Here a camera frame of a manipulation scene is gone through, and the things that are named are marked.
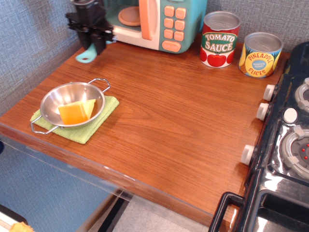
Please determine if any white round stove button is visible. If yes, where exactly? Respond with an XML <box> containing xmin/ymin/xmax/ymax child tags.
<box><xmin>283</xmin><ymin>108</ymin><xmax>297</xmax><ymax>124</ymax></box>

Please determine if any white stove knob top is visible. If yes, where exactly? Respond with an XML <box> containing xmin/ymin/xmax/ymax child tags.
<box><xmin>263</xmin><ymin>85</ymin><xmax>276</xmax><ymax>102</ymax></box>

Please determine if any white stove knob bottom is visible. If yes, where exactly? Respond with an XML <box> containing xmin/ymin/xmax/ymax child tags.
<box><xmin>240</xmin><ymin>145</ymin><xmax>255</xmax><ymax>165</ymax></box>

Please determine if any tomato sauce can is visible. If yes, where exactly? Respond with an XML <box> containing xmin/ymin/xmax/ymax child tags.
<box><xmin>200</xmin><ymin>11</ymin><xmax>241</xmax><ymax>68</ymax></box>

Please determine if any white stove knob middle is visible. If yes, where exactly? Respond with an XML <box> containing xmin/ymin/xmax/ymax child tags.
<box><xmin>256</xmin><ymin>103</ymin><xmax>269</xmax><ymax>121</ymax></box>

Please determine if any steel bowl with handles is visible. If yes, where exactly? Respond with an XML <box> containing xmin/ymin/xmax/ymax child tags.
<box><xmin>30</xmin><ymin>78</ymin><xmax>111</xmax><ymax>134</ymax></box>

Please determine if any orange microwave turntable plate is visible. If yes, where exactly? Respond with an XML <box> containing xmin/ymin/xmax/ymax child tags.
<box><xmin>118</xmin><ymin>6</ymin><xmax>140</xmax><ymax>27</ymax></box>

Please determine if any white stove knob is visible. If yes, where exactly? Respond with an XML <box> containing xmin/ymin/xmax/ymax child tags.
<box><xmin>263</xmin><ymin>85</ymin><xmax>276</xmax><ymax>102</ymax></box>
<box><xmin>256</xmin><ymin>103</ymin><xmax>269</xmax><ymax>121</ymax></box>
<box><xmin>240</xmin><ymin>145</ymin><xmax>255</xmax><ymax>165</ymax></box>

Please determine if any black oven door handle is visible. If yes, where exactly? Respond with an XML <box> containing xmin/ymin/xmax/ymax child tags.
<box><xmin>209</xmin><ymin>192</ymin><xmax>245</xmax><ymax>232</ymax></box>

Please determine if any black toy stove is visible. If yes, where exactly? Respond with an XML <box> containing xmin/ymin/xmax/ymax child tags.
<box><xmin>208</xmin><ymin>41</ymin><xmax>309</xmax><ymax>232</ymax></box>

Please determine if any grey stove burner lower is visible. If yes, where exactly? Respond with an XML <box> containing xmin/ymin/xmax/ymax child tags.
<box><xmin>281</xmin><ymin>125</ymin><xmax>309</xmax><ymax>179</ymax></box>

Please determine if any green cloth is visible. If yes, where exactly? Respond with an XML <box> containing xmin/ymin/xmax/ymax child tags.
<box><xmin>30</xmin><ymin>96</ymin><xmax>119</xmax><ymax>145</ymax></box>

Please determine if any orange cheese wedge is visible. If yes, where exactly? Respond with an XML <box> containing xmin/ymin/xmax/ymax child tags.
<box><xmin>58</xmin><ymin>99</ymin><xmax>96</xmax><ymax>125</ymax></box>

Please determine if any grey stove burner upper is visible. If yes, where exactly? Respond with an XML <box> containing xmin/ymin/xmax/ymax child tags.
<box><xmin>295</xmin><ymin>78</ymin><xmax>309</xmax><ymax>113</ymax></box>

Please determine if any pineapple slices can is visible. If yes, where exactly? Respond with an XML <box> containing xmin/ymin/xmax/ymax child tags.
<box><xmin>239</xmin><ymin>32</ymin><xmax>283</xmax><ymax>78</ymax></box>

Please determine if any orange object bottom left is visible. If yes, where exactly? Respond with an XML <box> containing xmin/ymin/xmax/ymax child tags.
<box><xmin>9</xmin><ymin>222</ymin><xmax>34</xmax><ymax>232</ymax></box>

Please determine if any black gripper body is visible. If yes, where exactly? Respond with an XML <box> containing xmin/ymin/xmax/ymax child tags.
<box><xmin>66</xmin><ymin>0</ymin><xmax>114</xmax><ymax>37</ymax></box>

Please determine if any grey stove burner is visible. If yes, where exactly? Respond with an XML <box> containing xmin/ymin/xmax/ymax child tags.
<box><xmin>295</xmin><ymin>78</ymin><xmax>309</xmax><ymax>113</ymax></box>
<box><xmin>281</xmin><ymin>125</ymin><xmax>309</xmax><ymax>179</ymax></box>

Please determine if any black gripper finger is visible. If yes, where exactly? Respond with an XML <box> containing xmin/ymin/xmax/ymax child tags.
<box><xmin>77</xmin><ymin>30</ymin><xmax>92</xmax><ymax>50</ymax></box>
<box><xmin>91</xmin><ymin>34</ymin><xmax>106</xmax><ymax>55</ymax></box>

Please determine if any teal brush with white bristles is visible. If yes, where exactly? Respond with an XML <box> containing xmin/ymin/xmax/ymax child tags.
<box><xmin>76</xmin><ymin>36</ymin><xmax>117</xmax><ymax>63</ymax></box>

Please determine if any teal toy microwave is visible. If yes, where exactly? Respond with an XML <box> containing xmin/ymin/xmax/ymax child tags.
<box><xmin>103</xmin><ymin>0</ymin><xmax>207</xmax><ymax>54</ymax></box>

